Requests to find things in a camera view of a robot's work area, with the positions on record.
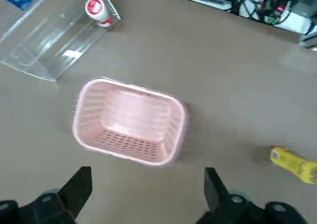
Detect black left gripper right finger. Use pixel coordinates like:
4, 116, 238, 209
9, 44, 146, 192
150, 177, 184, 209
198, 168, 308, 224

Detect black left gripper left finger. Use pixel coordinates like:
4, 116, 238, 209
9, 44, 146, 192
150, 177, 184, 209
0, 166, 93, 224

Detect yellow drink bottle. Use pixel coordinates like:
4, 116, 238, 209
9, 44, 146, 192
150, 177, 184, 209
269, 146, 317, 184

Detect pink plastic basket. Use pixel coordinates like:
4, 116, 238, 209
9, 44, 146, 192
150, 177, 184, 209
72, 78, 188, 168

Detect clear acrylic stepped shelf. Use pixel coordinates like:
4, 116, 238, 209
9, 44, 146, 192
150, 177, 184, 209
0, 0, 122, 82

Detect red white yogurt bottle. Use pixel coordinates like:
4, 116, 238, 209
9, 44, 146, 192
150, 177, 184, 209
85, 0, 114, 29

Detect tangled black cables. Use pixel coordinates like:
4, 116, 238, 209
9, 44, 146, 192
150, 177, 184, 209
148, 0, 317, 36

